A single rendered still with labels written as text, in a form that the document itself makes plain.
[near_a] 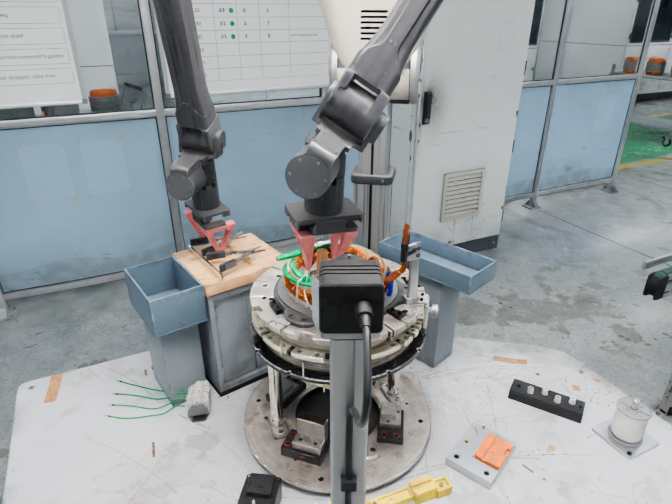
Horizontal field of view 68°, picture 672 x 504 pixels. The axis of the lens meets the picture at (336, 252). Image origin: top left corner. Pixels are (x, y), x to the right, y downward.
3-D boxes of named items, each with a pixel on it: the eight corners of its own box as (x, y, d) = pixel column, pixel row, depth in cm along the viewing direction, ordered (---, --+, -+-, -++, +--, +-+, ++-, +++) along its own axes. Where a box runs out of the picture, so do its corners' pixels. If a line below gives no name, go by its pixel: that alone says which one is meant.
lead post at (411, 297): (419, 302, 88) (424, 242, 83) (406, 305, 87) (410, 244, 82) (414, 297, 89) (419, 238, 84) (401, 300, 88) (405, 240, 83)
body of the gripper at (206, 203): (203, 225, 103) (198, 192, 99) (184, 209, 110) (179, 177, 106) (232, 217, 106) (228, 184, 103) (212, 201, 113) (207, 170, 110)
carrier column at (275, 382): (274, 432, 99) (268, 346, 90) (270, 424, 101) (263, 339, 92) (286, 427, 100) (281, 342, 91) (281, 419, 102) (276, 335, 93)
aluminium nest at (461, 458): (489, 489, 90) (491, 480, 89) (444, 464, 95) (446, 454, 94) (514, 449, 98) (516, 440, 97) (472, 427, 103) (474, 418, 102)
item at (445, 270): (481, 364, 122) (497, 260, 109) (456, 385, 115) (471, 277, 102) (400, 324, 137) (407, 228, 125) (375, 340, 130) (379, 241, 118)
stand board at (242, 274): (207, 297, 100) (205, 287, 99) (172, 263, 113) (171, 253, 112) (292, 269, 110) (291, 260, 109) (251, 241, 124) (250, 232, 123)
